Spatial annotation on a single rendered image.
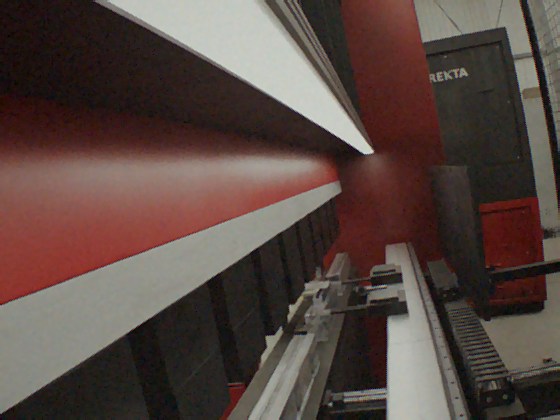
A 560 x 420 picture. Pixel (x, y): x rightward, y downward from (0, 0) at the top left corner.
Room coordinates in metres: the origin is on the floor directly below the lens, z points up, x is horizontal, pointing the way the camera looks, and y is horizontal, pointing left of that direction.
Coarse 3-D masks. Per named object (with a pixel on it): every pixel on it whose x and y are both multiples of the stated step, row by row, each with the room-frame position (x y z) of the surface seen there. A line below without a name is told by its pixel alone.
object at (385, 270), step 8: (384, 264) 1.66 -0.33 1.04; (392, 264) 1.63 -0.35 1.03; (376, 272) 1.57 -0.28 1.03; (384, 272) 1.57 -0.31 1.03; (392, 272) 1.56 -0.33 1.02; (400, 272) 1.55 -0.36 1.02; (344, 280) 1.65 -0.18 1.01; (352, 280) 1.64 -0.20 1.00; (360, 280) 1.62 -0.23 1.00; (368, 280) 1.61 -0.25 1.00; (376, 280) 1.56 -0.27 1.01; (384, 280) 1.56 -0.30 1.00; (392, 280) 1.55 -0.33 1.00; (400, 280) 1.55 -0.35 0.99
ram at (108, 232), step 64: (0, 128) 0.28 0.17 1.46; (64, 128) 0.36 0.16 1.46; (128, 128) 0.46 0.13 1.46; (192, 128) 0.62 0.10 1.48; (0, 192) 0.28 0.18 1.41; (64, 192) 0.34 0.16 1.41; (128, 192) 0.44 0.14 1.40; (192, 192) 0.59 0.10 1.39; (256, 192) 0.88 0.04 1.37; (320, 192) 1.70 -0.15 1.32; (0, 256) 0.27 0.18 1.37; (64, 256) 0.33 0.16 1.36; (128, 256) 0.42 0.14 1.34; (192, 256) 0.55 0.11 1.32; (0, 320) 0.25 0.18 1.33; (64, 320) 0.31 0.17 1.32; (128, 320) 0.40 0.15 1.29; (0, 384) 0.24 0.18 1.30
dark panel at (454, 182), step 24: (432, 168) 2.15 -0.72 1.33; (456, 168) 1.43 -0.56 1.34; (456, 192) 1.52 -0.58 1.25; (456, 216) 1.62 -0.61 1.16; (456, 240) 1.69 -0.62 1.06; (480, 240) 1.23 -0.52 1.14; (456, 264) 1.78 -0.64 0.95; (480, 264) 1.23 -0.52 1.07; (480, 288) 1.28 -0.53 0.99; (480, 312) 1.30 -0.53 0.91
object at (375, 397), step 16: (528, 368) 0.97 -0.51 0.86; (544, 368) 0.96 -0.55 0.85; (528, 384) 0.93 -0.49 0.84; (544, 384) 0.91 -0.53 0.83; (336, 400) 1.03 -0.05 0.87; (352, 400) 1.03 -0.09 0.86; (368, 400) 1.02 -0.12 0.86; (384, 400) 1.01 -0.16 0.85; (528, 400) 0.93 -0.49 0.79; (544, 400) 0.92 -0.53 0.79; (336, 416) 1.03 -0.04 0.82; (352, 416) 1.02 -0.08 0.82; (368, 416) 1.01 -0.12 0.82; (384, 416) 1.01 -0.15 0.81; (528, 416) 0.93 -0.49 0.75; (544, 416) 0.91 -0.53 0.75
